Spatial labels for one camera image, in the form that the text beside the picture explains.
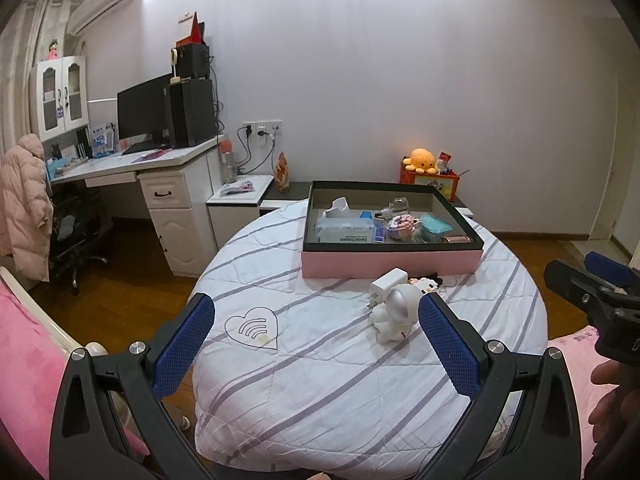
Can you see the person's right hand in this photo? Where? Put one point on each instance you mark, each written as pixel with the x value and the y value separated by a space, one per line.
pixel 607 375

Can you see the black speaker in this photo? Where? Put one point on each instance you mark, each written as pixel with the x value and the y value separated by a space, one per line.
pixel 195 62

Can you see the white astronaut figure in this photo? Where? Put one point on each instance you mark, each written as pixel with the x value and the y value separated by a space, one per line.
pixel 397 315

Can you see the pink printed blanket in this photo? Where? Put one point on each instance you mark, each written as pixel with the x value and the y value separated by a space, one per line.
pixel 575 350

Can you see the small red toy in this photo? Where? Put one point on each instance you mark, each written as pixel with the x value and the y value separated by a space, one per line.
pixel 445 157

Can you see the blue plastic tool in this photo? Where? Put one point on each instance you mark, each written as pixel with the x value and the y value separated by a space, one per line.
pixel 367 215

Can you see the black top low cabinet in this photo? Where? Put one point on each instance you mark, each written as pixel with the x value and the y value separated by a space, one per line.
pixel 295 190

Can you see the small white block figure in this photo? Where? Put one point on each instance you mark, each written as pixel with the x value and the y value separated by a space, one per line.
pixel 425 285

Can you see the pink block flower toy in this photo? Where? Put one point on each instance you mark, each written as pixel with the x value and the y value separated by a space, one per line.
pixel 402 225

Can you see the small cream desk fan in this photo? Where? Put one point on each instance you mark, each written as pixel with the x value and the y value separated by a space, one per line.
pixel 174 57

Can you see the bottle with orange cap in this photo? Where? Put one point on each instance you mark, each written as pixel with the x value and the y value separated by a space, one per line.
pixel 228 162

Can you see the black office chair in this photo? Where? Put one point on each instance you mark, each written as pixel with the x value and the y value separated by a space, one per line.
pixel 75 240

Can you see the clear plastic floss box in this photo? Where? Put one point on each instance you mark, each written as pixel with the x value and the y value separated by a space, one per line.
pixel 345 232

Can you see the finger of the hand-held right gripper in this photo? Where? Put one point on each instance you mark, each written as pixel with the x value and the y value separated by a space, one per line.
pixel 570 280
pixel 607 267

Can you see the orange printed storage box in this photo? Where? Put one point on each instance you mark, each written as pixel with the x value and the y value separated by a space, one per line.
pixel 445 187

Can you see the pink bed blanket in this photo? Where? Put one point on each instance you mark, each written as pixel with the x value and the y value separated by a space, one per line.
pixel 25 360

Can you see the white bedside cabinet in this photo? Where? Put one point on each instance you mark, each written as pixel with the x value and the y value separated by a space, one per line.
pixel 230 225

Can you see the black keyboard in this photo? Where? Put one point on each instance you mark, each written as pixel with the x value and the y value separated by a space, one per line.
pixel 142 147

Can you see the white glass door cabinet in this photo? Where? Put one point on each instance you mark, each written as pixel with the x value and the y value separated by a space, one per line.
pixel 57 95

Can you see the blue white box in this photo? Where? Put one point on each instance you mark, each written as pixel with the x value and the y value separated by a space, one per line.
pixel 103 140

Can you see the pink notebook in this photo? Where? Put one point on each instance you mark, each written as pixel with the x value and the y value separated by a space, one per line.
pixel 150 156

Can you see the pink puffer jacket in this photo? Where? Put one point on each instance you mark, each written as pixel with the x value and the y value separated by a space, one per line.
pixel 25 200

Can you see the white air conditioner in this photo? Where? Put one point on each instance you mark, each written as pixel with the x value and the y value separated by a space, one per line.
pixel 97 5

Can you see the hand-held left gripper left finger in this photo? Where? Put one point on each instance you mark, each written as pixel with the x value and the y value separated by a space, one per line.
pixel 182 345

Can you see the white desk with drawers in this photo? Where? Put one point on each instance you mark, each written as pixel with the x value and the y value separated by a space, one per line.
pixel 175 230

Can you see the orange octopus plush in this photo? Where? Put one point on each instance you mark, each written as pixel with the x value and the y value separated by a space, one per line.
pixel 420 160

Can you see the blue toothpaste box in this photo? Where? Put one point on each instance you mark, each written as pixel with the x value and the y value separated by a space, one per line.
pixel 380 231

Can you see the white wall outlet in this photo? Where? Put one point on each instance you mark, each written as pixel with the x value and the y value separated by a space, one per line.
pixel 262 127

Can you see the pink box with dark rim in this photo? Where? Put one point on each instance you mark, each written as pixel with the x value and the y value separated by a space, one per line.
pixel 390 262

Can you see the cream curtain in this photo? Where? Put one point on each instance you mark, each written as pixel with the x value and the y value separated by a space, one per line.
pixel 20 60

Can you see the white charger adapter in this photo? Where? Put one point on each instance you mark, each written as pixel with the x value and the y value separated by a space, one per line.
pixel 390 282

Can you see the black computer tower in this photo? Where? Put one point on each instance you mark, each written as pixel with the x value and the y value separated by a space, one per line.
pixel 192 112

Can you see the small pink doll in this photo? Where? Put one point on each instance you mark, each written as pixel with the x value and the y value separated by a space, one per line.
pixel 53 50

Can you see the orange figurine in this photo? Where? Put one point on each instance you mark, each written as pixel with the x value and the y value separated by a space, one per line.
pixel 283 172

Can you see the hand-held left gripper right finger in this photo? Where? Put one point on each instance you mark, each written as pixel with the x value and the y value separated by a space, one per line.
pixel 450 345

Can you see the black computer monitor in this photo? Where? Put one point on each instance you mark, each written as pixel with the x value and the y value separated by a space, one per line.
pixel 142 107

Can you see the white bed frame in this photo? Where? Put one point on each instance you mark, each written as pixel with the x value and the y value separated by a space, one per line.
pixel 45 317

